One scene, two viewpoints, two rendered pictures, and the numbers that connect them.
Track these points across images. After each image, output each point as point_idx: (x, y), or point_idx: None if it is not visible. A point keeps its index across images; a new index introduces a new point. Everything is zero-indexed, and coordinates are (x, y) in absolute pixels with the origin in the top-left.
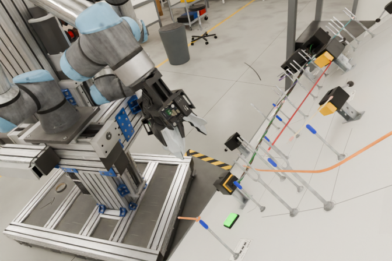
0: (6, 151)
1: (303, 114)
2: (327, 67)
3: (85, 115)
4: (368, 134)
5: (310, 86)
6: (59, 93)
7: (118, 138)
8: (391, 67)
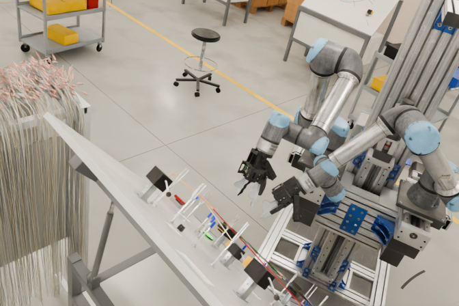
0: None
1: (274, 300)
2: (294, 297)
3: None
4: (200, 243)
5: None
6: (334, 145)
7: (315, 201)
8: (253, 298)
